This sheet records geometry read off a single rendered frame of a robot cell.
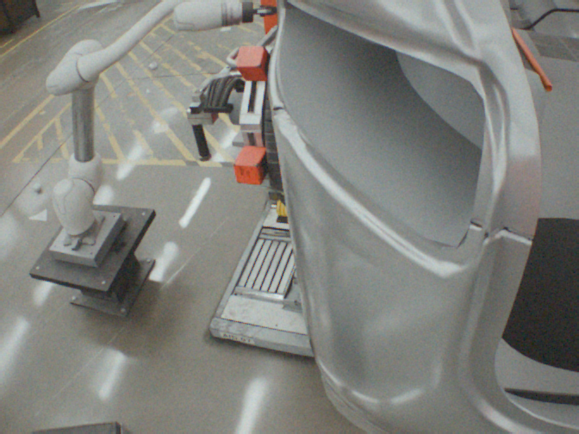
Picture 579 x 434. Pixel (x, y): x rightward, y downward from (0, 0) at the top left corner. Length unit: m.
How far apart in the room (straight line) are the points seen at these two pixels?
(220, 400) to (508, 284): 1.60
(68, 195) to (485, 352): 1.78
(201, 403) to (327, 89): 1.58
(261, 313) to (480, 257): 1.67
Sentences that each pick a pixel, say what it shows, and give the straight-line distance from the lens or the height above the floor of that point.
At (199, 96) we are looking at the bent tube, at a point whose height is 1.00.
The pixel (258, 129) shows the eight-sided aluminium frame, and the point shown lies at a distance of 1.31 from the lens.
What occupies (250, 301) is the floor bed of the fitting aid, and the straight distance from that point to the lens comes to 1.98.
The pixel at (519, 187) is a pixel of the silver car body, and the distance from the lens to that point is 0.28.
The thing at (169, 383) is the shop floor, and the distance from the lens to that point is 1.95.
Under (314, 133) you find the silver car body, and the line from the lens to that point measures 0.38.
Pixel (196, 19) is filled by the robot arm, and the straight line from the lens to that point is 1.44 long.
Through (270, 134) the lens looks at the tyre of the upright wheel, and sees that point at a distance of 1.26.
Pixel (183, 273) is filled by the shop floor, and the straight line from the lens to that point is 2.28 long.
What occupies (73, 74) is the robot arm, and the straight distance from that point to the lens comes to 1.65.
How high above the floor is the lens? 1.63
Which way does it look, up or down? 43 degrees down
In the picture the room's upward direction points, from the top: 9 degrees counter-clockwise
